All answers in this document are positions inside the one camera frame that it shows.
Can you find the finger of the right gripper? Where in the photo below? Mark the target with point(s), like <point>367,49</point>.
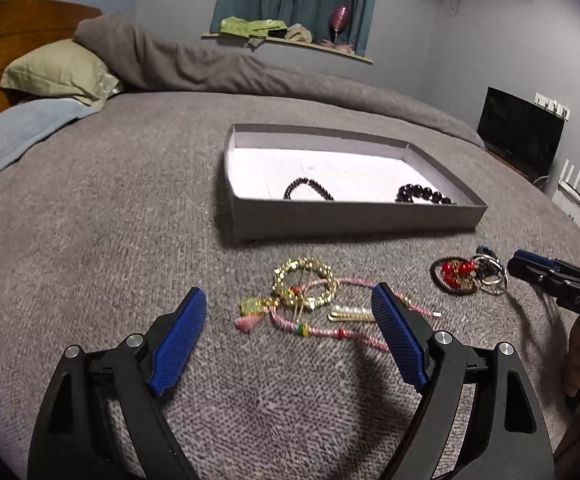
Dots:
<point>550,282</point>
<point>540,262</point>

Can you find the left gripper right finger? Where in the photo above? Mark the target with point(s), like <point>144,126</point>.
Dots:
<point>506,435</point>

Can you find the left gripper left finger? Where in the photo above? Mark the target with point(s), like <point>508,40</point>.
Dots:
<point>73,437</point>

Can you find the pearl gold hair clip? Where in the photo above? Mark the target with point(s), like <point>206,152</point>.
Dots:
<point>340,313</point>

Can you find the white wifi router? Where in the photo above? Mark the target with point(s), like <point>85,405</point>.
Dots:
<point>567,194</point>

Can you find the black television screen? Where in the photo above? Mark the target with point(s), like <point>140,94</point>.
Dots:
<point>520,132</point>

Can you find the grey bedspread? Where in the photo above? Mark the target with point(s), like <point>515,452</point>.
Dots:
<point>109,222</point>

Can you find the grey shallow cardboard tray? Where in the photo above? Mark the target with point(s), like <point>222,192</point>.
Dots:
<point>287,182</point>

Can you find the pink items on sill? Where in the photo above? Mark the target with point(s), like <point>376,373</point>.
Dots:
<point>347,49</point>

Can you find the light blue pillow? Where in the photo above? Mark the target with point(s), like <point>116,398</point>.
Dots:
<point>24,125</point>

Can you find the pink wine glass ornament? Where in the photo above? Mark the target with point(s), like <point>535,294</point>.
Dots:
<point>339,19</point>

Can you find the beige cloth on sill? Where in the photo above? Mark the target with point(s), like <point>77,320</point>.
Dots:
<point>298,33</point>

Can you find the wooden window sill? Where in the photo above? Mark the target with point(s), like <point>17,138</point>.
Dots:
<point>287,43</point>

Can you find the olive green pillow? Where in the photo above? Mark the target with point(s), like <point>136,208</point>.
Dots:
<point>62,69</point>

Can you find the grey folded duvet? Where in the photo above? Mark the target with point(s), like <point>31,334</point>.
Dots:
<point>153,64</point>

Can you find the green cloth on sill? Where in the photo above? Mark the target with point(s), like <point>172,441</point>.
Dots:
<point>255,32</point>

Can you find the wooden headboard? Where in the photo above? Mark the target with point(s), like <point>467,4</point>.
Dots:
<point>26,25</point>

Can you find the white wall power strip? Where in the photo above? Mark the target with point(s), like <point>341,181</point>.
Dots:
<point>552,106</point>

